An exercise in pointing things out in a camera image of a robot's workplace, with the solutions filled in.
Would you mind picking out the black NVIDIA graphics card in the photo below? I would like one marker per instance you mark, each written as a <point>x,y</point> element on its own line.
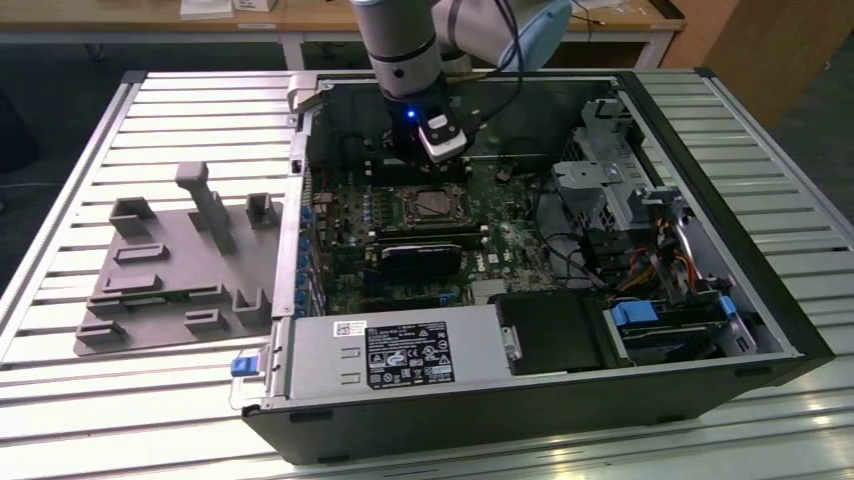
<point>421,262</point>

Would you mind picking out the small square grid heatsink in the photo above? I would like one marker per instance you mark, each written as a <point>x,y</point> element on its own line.
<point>325,198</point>

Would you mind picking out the white box with dark print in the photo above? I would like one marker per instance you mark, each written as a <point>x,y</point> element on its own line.
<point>254,5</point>

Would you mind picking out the round coin cell battery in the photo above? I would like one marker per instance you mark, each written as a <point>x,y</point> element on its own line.
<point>505,175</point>

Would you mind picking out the wooden cabinet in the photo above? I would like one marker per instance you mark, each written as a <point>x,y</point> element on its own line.
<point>781,50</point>

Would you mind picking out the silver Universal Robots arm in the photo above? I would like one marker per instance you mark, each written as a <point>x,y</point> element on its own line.
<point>401,50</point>

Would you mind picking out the white cardboard box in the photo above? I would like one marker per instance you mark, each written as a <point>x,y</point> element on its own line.
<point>207,10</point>

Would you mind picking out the green RAM stick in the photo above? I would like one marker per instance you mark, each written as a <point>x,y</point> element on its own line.
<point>428,231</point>

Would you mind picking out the green motherboard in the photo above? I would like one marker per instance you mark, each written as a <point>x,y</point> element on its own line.
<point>514,250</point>

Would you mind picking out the black PC case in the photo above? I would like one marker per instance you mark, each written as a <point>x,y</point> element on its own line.
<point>468,425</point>

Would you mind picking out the black plastic shroud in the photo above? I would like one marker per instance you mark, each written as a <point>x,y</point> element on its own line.
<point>554,330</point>

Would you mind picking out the black memory slot block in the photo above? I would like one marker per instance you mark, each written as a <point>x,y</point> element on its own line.
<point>401,177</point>

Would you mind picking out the silver finned chipset heatsink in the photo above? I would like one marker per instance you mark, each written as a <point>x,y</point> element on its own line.
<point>488,290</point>

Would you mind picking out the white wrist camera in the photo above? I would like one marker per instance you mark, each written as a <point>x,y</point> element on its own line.
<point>444,145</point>

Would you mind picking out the blue case latch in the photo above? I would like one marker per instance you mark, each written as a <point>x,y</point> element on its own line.
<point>242,366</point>

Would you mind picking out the blue disk carrier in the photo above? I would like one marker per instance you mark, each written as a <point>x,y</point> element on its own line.
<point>634,315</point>

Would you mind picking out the grey parts rack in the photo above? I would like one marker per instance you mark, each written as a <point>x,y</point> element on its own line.
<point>174,280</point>

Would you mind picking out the blue plastic clip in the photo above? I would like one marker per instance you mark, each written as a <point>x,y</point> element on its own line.
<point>728,306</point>

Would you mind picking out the wooden desk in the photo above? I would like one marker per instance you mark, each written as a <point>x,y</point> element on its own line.
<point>134,20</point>

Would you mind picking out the metal disk bay cage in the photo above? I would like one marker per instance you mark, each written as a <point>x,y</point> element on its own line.
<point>588,185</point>

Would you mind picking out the CPU socket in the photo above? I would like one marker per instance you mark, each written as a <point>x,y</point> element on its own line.
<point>402,222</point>

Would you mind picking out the silver power supply unit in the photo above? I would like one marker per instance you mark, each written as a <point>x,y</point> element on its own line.
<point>321,360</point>

